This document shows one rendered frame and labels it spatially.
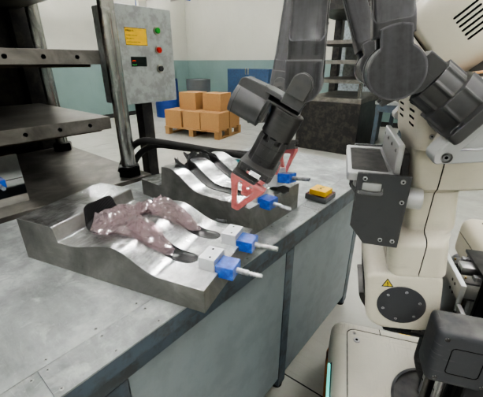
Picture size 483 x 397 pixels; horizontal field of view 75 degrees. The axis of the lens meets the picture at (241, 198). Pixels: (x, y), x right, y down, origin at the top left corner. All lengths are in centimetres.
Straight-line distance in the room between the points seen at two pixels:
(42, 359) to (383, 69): 69
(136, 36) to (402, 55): 127
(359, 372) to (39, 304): 99
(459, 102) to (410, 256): 37
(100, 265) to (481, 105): 73
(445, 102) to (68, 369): 70
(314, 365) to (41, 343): 121
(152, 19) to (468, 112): 139
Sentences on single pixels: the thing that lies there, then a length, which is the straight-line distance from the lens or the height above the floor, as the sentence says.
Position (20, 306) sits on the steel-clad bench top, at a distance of 80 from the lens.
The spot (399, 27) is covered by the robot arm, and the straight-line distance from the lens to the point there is 51.
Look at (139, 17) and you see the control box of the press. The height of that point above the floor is 142.
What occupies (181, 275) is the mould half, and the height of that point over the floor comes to 85.
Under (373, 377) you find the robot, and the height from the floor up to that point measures 28.
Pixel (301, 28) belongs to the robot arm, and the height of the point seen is 129.
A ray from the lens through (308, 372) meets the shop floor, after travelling 161.
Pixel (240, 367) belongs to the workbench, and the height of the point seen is 36.
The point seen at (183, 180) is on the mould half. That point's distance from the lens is 100.
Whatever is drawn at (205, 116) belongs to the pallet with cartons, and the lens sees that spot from 570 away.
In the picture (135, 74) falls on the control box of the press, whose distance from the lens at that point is 159.
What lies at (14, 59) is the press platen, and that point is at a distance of 134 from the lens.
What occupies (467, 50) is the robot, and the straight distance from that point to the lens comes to 69.
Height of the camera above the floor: 125
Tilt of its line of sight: 23 degrees down
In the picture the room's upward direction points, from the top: straight up
